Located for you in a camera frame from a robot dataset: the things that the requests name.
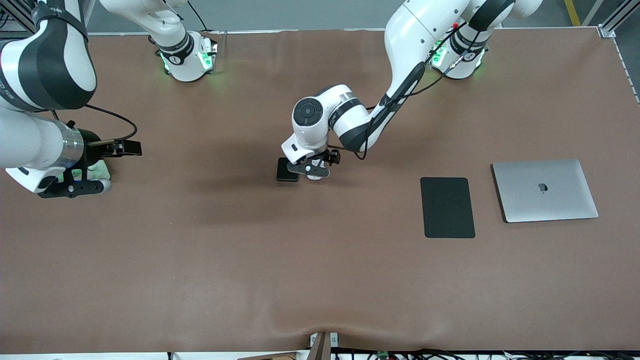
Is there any black mouse pad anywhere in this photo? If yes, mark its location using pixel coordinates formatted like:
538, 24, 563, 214
420, 177, 476, 239

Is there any green dinosaur plush toy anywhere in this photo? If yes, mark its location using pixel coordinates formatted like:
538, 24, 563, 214
62, 159, 112, 182

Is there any brown table cover mat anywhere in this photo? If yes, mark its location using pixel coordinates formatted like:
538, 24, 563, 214
0, 27, 640, 353

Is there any silver laptop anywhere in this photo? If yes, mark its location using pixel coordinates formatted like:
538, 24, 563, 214
491, 158, 600, 224

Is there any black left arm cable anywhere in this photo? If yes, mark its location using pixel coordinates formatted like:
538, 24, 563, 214
327, 20, 483, 161

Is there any black cable at arm base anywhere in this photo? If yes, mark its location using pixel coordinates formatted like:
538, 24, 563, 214
187, 0, 211, 32

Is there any aluminium frame profile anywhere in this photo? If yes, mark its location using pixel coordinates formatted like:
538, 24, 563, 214
0, 0, 37, 39
597, 0, 640, 39

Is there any metal clamp bracket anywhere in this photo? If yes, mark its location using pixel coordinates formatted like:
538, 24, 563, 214
309, 331, 340, 360

